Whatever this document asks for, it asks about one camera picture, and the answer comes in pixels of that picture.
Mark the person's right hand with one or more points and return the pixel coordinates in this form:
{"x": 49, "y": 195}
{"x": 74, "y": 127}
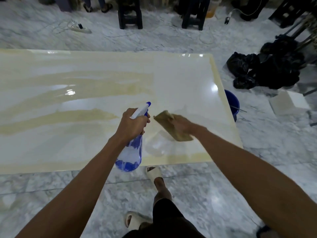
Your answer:
{"x": 184, "y": 126}

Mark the person's left hand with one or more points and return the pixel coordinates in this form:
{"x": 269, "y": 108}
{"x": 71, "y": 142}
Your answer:
{"x": 131, "y": 126}

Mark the brown cleaning cloth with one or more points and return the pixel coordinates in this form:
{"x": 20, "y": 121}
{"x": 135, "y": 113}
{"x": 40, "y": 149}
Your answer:
{"x": 164, "y": 121}

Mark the blue spray bottle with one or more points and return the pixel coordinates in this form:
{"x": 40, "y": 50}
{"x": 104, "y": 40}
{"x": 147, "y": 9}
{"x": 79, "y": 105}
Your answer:
{"x": 131, "y": 156}

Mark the person's right forearm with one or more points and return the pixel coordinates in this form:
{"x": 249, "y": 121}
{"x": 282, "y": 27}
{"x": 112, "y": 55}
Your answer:
{"x": 260, "y": 178}

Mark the person's left forearm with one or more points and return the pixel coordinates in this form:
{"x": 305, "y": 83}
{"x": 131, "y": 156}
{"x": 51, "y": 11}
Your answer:
{"x": 74, "y": 195}

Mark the white glossy table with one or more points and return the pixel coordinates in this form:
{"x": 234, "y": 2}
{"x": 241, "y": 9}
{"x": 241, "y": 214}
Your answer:
{"x": 185, "y": 84}

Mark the person's right leg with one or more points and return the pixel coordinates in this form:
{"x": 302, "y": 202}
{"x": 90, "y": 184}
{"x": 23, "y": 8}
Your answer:
{"x": 162, "y": 193}

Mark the person's black shorts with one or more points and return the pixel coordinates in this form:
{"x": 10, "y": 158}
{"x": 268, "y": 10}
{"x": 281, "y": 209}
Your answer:
{"x": 171, "y": 220}

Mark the beige slipper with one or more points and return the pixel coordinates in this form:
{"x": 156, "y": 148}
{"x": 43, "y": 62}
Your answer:
{"x": 138, "y": 220}
{"x": 153, "y": 173}

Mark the blue plastic bucket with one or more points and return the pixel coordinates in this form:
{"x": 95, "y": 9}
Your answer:
{"x": 231, "y": 101}

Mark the black plastic bag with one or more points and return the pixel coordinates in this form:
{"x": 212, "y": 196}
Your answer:
{"x": 244, "y": 83}
{"x": 239, "y": 64}
{"x": 277, "y": 71}

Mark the black plastic stool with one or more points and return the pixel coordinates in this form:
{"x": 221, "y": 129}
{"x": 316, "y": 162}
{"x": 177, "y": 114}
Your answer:
{"x": 195, "y": 21}
{"x": 284, "y": 12}
{"x": 128, "y": 19}

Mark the white foam box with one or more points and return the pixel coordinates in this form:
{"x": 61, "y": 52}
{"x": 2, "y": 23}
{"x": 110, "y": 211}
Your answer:
{"x": 289, "y": 101}

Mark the white power strip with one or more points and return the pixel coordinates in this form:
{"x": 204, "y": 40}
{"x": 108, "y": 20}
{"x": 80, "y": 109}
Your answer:
{"x": 79, "y": 29}

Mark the black and white plug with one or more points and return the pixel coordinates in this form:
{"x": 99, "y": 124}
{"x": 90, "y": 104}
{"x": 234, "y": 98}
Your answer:
{"x": 227, "y": 20}

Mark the translucent orange bucket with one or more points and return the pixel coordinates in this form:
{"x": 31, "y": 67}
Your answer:
{"x": 211, "y": 12}

